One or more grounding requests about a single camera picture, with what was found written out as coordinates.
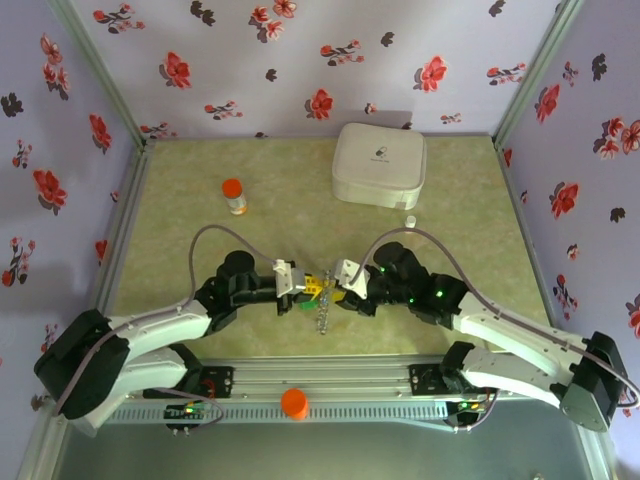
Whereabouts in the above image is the metal disc keyring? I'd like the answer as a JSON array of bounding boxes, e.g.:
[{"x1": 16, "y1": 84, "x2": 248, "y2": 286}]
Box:
[{"x1": 312, "y1": 269, "x2": 335, "y2": 335}]

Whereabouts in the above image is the orange-capped pill bottle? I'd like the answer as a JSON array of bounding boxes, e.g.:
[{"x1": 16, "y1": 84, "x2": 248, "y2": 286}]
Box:
[{"x1": 221, "y1": 178, "x2": 249, "y2": 217}]

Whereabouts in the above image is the orange plastic cap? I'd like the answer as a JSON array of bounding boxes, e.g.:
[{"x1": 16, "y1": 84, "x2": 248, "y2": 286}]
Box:
[{"x1": 280, "y1": 387, "x2": 310, "y2": 421}]

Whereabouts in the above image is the white zippered pill case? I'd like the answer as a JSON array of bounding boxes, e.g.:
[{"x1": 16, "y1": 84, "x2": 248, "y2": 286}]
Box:
[{"x1": 331, "y1": 122, "x2": 428, "y2": 212}]

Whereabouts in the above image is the left circuit board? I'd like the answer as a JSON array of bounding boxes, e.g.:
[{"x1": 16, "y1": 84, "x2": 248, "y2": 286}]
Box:
[{"x1": 164, "y1": 403, "x2": 211, "y2": 420}]

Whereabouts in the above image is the circuit board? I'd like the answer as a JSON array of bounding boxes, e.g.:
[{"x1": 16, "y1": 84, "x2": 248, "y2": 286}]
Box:
[
  {"x1": 164, "y1": 403, "x2": 211, "y2": 420},
  {"x1": 447, "y1": 399, "x2": 489, "y2": 416}
]

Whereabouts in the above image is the right circuit board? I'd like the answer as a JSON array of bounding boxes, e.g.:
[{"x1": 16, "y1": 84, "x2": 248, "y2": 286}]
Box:
[{"x1": 447, "y1": 399, "x2": 489, "y2": 416}]

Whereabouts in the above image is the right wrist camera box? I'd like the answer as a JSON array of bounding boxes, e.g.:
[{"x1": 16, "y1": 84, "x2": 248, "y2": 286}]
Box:
[{"x1": 333, "y1": 257, "x2": 371, "y2": 301}]

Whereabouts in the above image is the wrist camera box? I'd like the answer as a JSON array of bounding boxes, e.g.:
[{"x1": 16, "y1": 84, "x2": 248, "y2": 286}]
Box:
[
  {"x1": 271, "y1": 258, "x2": 307, "y2": 297},
  {"x1": 333, "y1": 257, "x2": 371, "y2": 301}
]

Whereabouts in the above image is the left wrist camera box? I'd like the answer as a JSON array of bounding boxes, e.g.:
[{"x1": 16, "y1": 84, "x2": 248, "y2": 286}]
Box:
[{"x1": 271, "y1": 258, "x2": 307, "y2": 297}]

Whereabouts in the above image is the aluminium front rail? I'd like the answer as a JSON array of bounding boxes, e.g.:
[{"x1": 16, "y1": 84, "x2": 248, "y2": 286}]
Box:
[{"x1": 47, "y1": 357, "x2": 596, "y2": 426}]

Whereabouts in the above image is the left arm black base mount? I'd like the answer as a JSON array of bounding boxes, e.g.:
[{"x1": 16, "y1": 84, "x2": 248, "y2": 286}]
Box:
[{"x1": 192, "y1": 365, "x2": 235, "y2": 400}]

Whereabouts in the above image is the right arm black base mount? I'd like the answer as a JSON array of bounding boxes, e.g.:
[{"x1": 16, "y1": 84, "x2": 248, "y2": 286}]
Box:
[{"x1": 408, "y1": 363, "x2": 501, "y2": 399}]

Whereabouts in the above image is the grey slotted cable duct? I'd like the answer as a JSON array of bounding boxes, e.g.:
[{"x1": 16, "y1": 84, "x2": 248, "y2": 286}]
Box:
[{"x1": 107, "y1": 402, "x2": 451, "y2": 425}]

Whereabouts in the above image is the aluminium side rail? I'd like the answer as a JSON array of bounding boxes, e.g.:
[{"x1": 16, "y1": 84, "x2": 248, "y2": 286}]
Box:
[{"x1": 89, "y1": 139, "x2": 156, "y2": 361}]

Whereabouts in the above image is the aluminium corner post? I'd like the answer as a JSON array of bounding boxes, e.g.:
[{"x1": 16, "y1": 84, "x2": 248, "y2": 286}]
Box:
[
  {"x1": 492, "y1": 0, "x2": 586, "y2": 151},
  {"x1": 49, "y1": 0, "x2": 151, "y2": 151}
]

